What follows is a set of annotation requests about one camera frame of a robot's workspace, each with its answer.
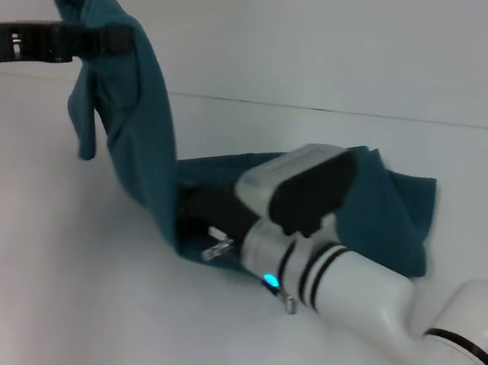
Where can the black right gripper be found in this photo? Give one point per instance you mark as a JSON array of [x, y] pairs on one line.
[[216, 208]]

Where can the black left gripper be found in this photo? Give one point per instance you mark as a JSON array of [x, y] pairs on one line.
[[19, 42]]

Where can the teal FREE print t-shirt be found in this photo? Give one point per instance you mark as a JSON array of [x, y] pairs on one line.
[[144, 105]]

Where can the small silver flange plug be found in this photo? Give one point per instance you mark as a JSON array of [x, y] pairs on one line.
[[216, 249]]

